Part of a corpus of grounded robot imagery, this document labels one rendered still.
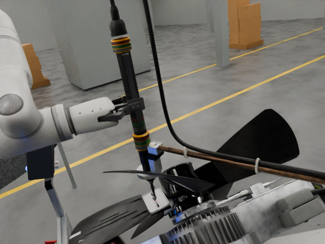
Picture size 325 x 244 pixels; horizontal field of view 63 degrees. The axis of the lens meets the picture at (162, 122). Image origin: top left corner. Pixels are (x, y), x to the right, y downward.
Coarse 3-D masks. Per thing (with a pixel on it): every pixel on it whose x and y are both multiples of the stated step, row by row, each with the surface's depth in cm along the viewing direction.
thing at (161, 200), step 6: (150, 192) 82; (156, 192) 81; (162, 192) 80; (144, 198) 80; (150, 198) 79; (162, 198) 78; (150, 204) 77; (156, 204) 77; (162, 204) 76; (168, 204) 75; (150, 210) 75; (156, 210) 74
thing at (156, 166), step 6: (162, 144) 68; (150, 150) 68; (156, 150) 66; (150, 156) 68; (156, 156) 68; (150, 162) 70; (156, 162) 70; (138, 168) 75; (150, 168) 71; (156, 168) 70; (138, 174) 72; (144, 174) 72
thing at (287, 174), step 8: (176, 152) 64; (192, 152) 62; (208, 160) 59; (216, 160) 58; (224, 160) 57; (232, 160) 56; (248, 168) 54; (264, 168) 52; (272, 168) 52; (288, 176) 50; (296, 176) 49; (304, 176) 48; (312, 176) 48
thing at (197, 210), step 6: (204, 204) 73; (210, 204) 75; (192, 210) 72; (198, 210) 72; (204, 210) 75; (180, 216) 73; (186, 216) 72; (192, 216) 79; (174, 222) 75; (180, 222) 81
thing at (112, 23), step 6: (114, 6) 56; (114, 12) 56; (114, 18) 57; (114, 24) 57; (120, 24) 57; (114, 30) 57; (120, 30) 57; (126, 30) 59; (144, 156) 70; (144, 162) 71; (144, 168) 72; (150, 180) 74
